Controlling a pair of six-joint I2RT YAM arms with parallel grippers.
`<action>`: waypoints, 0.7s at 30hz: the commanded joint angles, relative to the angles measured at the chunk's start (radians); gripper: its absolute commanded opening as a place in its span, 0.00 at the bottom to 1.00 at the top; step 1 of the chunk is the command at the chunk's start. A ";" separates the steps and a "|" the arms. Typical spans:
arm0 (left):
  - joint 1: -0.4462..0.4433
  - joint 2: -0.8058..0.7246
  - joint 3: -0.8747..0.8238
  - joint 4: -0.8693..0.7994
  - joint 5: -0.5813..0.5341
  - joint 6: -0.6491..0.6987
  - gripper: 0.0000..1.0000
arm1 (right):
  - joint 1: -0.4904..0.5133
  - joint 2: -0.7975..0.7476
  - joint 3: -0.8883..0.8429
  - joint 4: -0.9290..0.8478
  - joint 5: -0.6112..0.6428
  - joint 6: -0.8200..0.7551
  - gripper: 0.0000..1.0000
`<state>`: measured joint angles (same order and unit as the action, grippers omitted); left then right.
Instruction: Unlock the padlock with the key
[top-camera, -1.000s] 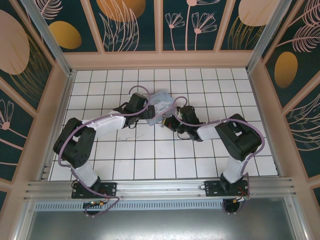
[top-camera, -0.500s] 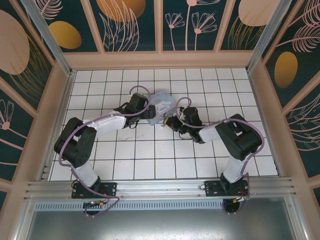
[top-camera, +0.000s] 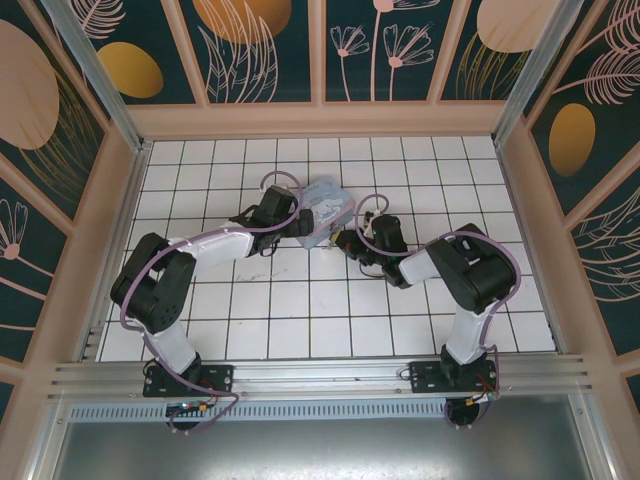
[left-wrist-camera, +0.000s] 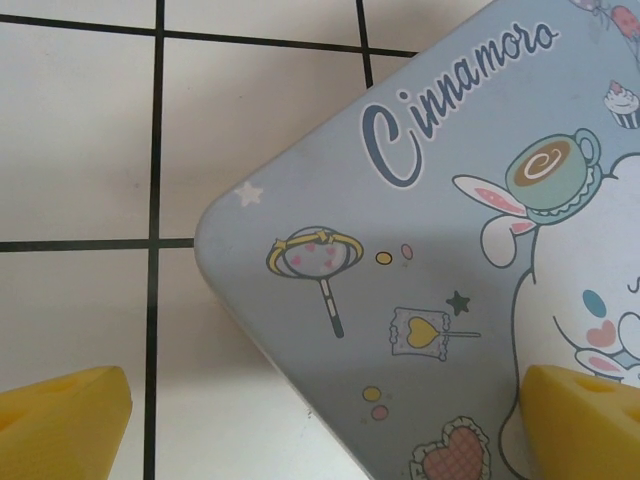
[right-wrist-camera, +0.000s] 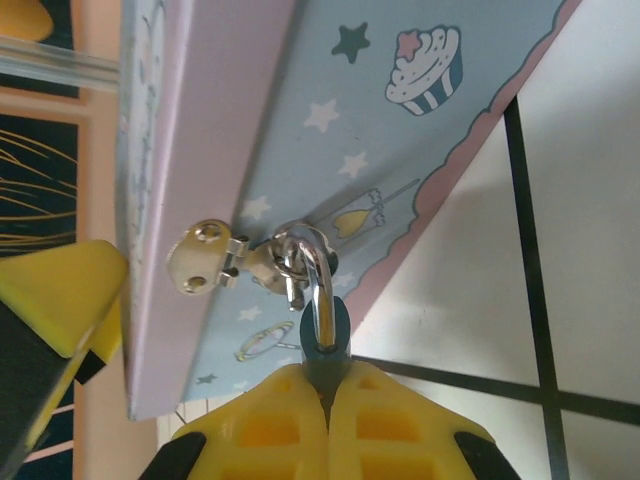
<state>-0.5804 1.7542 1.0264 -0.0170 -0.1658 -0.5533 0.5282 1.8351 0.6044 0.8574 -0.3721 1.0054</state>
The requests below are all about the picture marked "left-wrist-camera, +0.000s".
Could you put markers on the blue cartoon tin box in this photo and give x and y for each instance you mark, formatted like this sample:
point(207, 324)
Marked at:
point(400, 275)

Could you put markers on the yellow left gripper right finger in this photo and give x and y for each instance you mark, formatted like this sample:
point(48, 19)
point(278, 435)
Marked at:
point(575, 435)

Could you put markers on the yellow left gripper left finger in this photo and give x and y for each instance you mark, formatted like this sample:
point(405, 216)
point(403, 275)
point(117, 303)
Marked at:
point(60, 430)

